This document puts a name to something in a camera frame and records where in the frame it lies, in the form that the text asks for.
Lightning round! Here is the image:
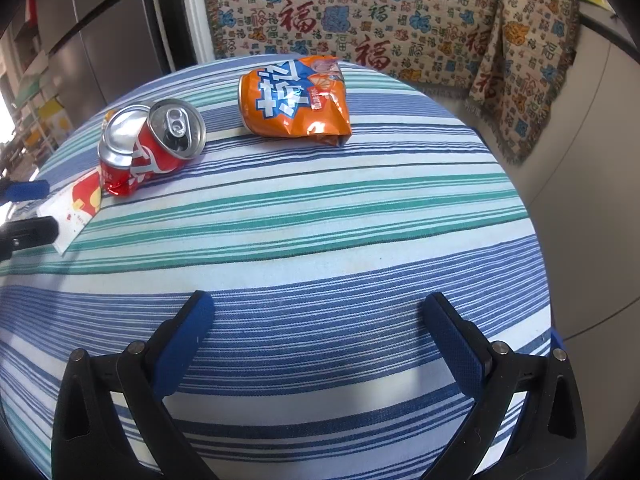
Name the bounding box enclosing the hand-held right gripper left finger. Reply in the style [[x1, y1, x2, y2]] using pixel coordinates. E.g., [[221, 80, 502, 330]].
[[50, 290, 216, 480]]

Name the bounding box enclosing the white kitchen counter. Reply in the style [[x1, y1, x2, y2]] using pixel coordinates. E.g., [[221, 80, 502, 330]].
[[520, 2, 640, 346]]

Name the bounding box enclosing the grey refrigerator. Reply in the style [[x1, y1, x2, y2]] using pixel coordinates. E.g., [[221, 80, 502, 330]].
[[30, 0, 173, 128]]

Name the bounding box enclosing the patterned cloth covered chair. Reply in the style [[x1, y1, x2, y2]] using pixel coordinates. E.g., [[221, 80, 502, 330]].
[[200, 0, 506, 106]]

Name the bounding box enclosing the cluttered storage shelf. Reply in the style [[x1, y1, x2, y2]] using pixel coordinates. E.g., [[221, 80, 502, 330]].
[[0, 25, 73, 173]]

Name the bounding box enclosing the printed fringed blanket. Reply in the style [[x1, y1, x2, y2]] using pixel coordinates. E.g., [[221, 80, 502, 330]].
[[465, 0, 582, 166]]

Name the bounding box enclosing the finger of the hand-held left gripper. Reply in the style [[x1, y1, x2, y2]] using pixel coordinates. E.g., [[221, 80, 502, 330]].
[[0, 216, 60, 261], [0, 178, 50, 206]]

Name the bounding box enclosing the orange snack bag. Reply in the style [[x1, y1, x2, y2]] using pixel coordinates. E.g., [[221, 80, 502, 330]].
[[238, 55, 352, 148]]

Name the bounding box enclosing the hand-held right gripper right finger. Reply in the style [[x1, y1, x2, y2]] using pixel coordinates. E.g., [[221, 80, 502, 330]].
[[424, 291, 588, 480]]

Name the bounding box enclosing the crushed red soda can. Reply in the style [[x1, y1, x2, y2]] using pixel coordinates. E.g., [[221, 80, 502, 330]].
[[97, 98, 207, 197]]

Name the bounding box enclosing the red white paper carton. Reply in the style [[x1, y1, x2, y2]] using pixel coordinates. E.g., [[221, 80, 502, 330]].
[[39, 167, 108, 255]]

